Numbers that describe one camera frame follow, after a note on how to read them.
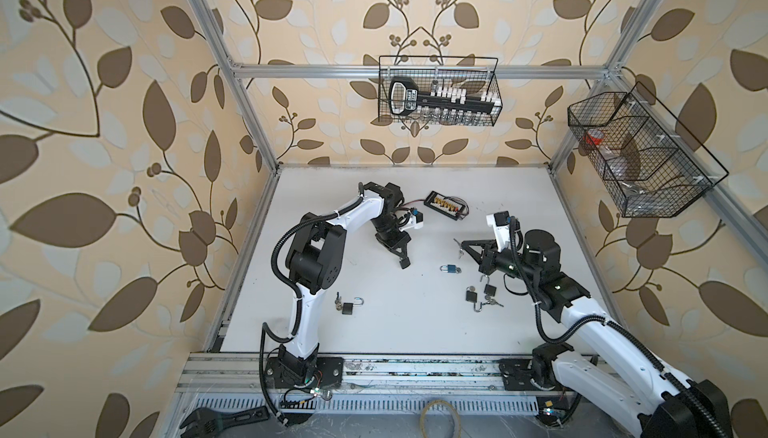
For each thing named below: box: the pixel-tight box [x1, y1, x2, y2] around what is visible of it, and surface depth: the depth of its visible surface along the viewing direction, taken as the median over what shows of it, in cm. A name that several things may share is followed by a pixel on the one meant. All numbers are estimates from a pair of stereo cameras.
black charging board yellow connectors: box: [423, 190, 469, 221], surface depth 109 cm
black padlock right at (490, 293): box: [484, 284, 504, 307], surface depth 88 cm
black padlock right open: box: [465, 286, 483, 312], surface depth 89 cm
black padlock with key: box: [334, 292, 353, 315], surface depth 87 cm
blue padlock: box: [439, 264, 462, 274], surface depth 95 cm
